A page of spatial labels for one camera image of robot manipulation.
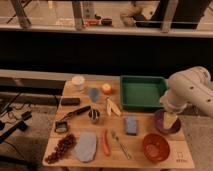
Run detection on orange carrot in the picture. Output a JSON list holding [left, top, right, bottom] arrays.
[[101, 129, 110, 156]]

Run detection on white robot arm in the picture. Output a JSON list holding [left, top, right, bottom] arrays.
[[160, 66, 213, 129]]

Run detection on red bowl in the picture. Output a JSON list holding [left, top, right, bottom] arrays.
[[142, 133, 170, 163]]

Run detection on black rectangular block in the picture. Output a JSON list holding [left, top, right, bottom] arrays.
[[61, 98, 80, 106]]

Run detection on orange apple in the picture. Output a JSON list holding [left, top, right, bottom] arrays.
[[101, 83, 112, 95]]

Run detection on black handled knife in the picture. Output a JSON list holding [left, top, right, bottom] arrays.
[[60, 106, 91, 121]]

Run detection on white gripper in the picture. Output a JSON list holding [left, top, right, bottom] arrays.
[[163, 103, 187, 129]]

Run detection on silver fork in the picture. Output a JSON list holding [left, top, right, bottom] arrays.
[[111, 130, 131, 160]]

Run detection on white cup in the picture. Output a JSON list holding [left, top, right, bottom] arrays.
[[71, 75, 85, 91]]

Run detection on bunch of red grapes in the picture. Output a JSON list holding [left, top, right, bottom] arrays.
[[45, 134, 76, 164]]

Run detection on small metal cup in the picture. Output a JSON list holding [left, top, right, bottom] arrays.
[[88, 109, 100, 124]]

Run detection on green plastic tray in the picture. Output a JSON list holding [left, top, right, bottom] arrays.
[[120, 75, 167, 110]]

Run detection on wooden folding table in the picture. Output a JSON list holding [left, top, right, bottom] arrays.
[[42, 79, 196, 170]]

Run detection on purple bowl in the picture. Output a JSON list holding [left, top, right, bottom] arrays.
[[154, 109, 181, 135]]

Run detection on blue sponge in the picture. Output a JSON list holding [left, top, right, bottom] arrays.
[[125, 117, 138, 135]]

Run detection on small black square container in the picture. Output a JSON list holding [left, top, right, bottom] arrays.
[[55, 121, 68, 133]]

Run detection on small blue grey cloth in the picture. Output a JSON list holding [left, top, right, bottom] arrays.
[[88, 88, 100, 103]]

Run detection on peeled banana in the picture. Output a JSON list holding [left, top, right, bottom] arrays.
[[106, 97, 122, 116]]

